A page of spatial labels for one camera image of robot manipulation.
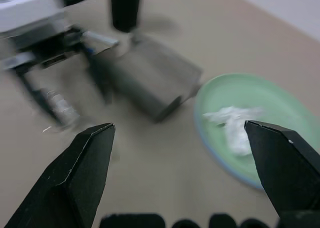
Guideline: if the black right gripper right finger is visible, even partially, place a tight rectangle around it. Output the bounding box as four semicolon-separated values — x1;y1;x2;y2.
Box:
244;120;320;218

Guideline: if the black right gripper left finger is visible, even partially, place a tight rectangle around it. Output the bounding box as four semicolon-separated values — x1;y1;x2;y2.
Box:
3;122;116;228

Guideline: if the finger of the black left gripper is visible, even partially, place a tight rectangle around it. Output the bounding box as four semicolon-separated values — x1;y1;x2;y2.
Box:
13;69;65;128
79;44;114;106

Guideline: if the dark marker with grey label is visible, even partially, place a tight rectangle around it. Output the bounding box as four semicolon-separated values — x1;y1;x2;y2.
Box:
41;87;81;124

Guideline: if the grey glasses case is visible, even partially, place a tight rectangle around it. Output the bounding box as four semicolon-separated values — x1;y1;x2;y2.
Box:
99;34;204;124

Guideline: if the white marker with blue cap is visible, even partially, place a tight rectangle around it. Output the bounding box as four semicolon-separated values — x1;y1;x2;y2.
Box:
83;30;121;47

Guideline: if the crumpled white tissue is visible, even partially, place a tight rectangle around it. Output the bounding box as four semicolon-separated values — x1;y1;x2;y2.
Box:
201;105;266;157

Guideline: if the light green plate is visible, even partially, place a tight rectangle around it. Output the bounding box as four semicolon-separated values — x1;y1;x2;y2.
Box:
193;73;320;190

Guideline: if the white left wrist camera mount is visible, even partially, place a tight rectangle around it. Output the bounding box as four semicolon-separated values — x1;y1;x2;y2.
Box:
0;0;66;36

